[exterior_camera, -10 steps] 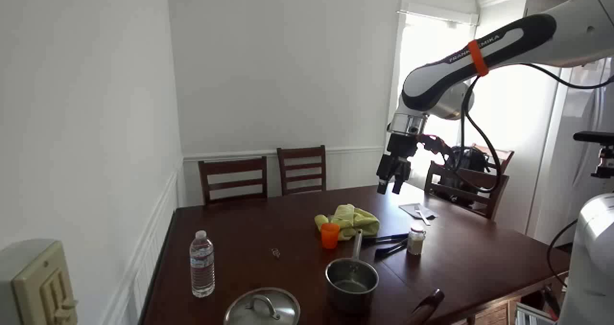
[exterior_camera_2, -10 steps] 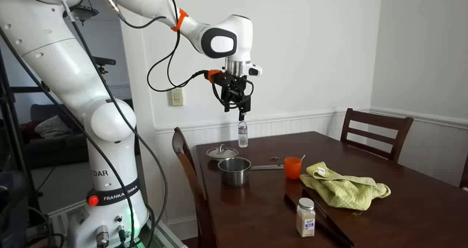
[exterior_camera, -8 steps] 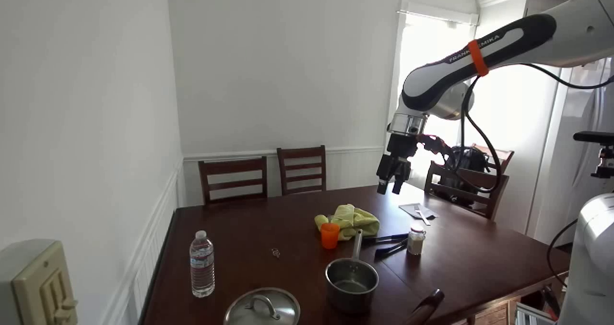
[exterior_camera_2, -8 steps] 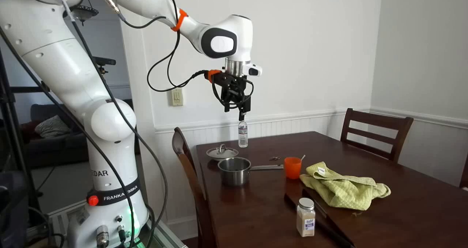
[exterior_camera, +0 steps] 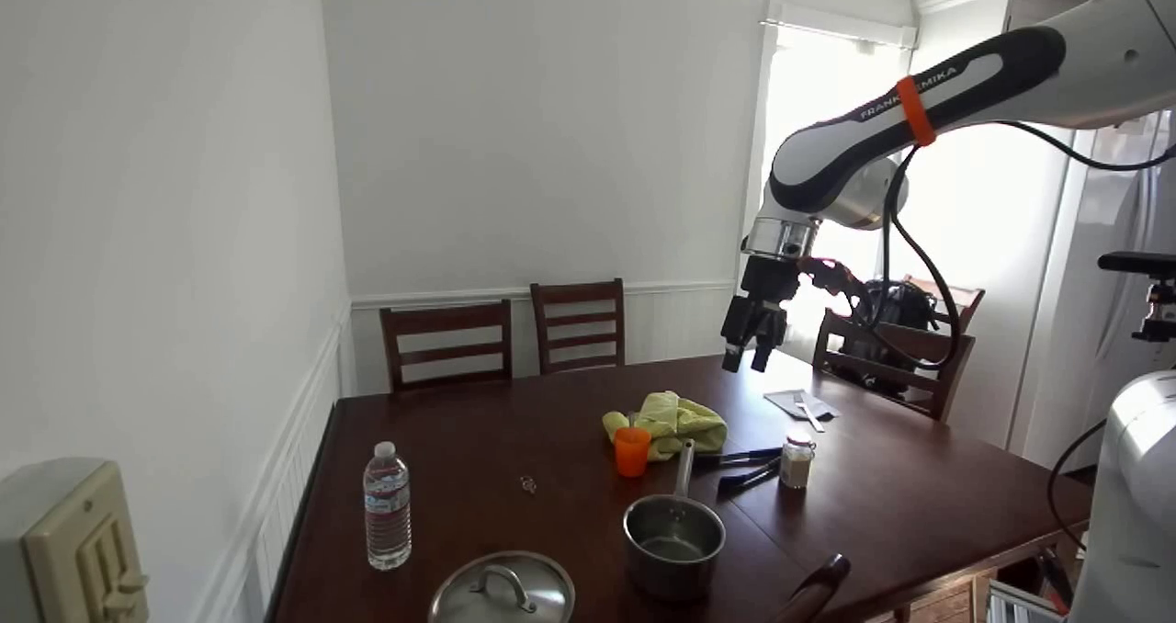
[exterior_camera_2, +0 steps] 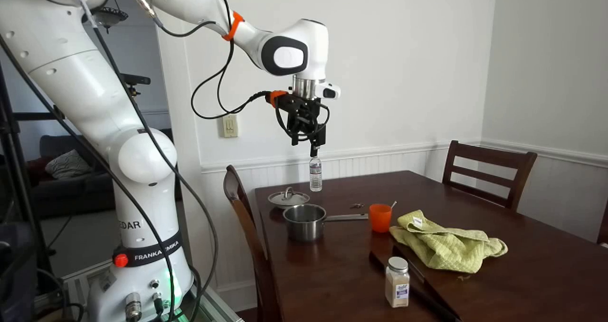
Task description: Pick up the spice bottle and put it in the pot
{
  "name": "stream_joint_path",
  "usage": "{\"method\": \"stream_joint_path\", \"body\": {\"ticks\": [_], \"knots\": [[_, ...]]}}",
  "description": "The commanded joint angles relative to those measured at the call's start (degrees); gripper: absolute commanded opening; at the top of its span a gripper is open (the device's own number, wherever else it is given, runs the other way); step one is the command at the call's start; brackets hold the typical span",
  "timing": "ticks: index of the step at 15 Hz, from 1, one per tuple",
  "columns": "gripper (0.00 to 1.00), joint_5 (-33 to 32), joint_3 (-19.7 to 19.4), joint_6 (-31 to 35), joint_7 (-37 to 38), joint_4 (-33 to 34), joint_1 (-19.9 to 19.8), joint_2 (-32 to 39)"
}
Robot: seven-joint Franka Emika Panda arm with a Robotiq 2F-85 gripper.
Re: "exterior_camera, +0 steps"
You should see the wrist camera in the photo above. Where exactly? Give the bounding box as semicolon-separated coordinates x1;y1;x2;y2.
797;255;866;300

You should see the black backpack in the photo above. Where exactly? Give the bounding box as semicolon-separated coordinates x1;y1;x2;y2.
838;278;942;396

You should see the spice bottle with white cap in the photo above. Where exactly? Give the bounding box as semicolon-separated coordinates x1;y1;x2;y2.
779;434;817;491

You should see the dark wooden chair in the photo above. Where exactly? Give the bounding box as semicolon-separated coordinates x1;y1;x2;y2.
812;307;977;423
530;278;628;376
902;274;987;334
379;299;514;394
770;553;853;623

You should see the white tall cabinet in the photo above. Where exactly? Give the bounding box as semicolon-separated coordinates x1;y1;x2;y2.
910;0;1114;451

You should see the steel pot lid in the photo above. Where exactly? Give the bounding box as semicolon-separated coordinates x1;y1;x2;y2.
428;550;577;623

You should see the beige wall switch plate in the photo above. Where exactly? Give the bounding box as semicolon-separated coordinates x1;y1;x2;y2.
0;458;151;623

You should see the black handled utensil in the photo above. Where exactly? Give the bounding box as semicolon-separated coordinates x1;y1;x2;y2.
693;447;783;470
716;459;783;501

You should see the orange plastic cup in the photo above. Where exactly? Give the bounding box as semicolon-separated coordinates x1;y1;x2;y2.
613;426;652;479

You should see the window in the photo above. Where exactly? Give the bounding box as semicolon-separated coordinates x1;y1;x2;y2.
741;0;920;365

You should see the grey paper napkin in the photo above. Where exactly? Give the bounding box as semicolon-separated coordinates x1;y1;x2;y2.
763;389;840;421

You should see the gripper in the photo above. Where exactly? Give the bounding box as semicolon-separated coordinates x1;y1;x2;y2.
720;255;803;374

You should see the clear plastic water bottle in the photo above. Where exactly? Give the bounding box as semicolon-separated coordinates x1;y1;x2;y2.
363;441;413;572

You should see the black cable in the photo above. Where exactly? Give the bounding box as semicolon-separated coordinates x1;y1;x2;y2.
1046;417;1110;552

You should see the camera on mount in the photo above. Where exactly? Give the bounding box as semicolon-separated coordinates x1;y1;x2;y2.
1097;250;1176;345

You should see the yellow green cloth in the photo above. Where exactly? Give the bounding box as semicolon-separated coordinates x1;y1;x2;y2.
602;391;729;462

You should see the steel pot with handle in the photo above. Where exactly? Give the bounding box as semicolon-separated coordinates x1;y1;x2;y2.
622;438;727;602

